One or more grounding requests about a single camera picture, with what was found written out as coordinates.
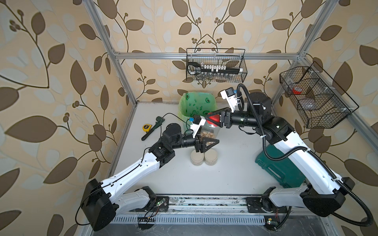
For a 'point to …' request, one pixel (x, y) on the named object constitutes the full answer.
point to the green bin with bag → (200, 103)
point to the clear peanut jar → (208, 130)
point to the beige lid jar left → (197, 158)
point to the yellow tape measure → (146, 127)
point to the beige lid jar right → (210, 157)
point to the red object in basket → (297, 90)
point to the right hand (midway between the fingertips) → (208, 115)
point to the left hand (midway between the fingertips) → (213, 134)
